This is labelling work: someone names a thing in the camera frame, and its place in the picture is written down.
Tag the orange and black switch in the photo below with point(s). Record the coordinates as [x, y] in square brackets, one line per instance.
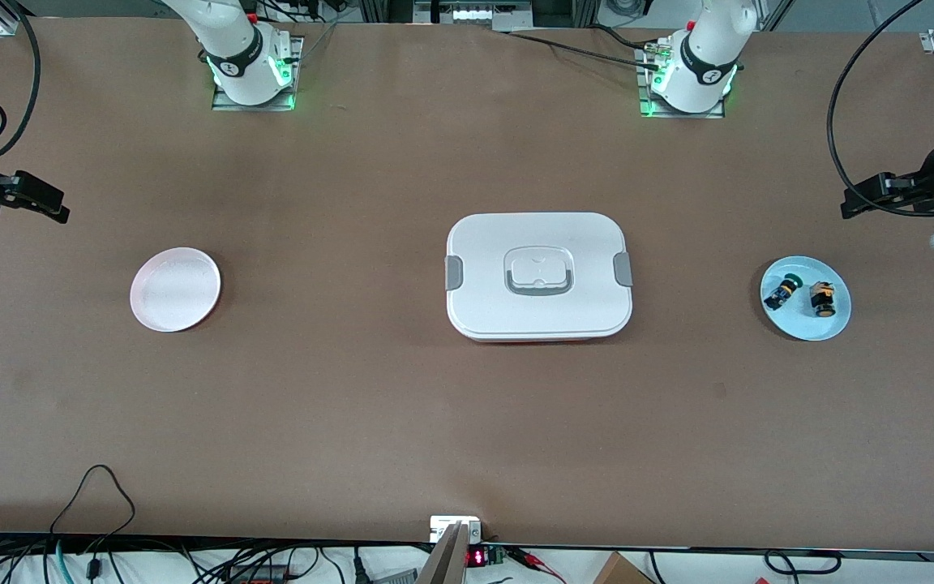
[823, 300]

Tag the light blue round plate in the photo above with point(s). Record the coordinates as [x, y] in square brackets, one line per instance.
[807, 326]

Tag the pink round plate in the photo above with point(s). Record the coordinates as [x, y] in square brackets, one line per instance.
[175, 289]

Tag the aluminium corner profile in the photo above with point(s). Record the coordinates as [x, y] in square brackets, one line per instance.
[3, 16]

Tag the white lidded container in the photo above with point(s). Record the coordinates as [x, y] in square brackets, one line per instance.
[540, 316]

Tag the white multi-socket strip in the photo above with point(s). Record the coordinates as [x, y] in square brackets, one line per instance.
[479, 13]

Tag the brown cardboard box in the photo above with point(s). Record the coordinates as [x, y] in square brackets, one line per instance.
[619, 572]

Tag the red LED display module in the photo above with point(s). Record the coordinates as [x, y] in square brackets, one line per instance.
[477, 557]

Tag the aluminium profile bar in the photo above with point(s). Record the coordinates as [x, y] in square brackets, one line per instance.
[444, 564]

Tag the green and black switch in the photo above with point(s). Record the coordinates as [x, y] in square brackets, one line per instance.
[780, 294]

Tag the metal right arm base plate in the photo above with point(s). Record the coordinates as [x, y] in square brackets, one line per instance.
[289, 101]

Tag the small white mount box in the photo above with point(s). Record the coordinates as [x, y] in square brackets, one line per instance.
[444, 526]

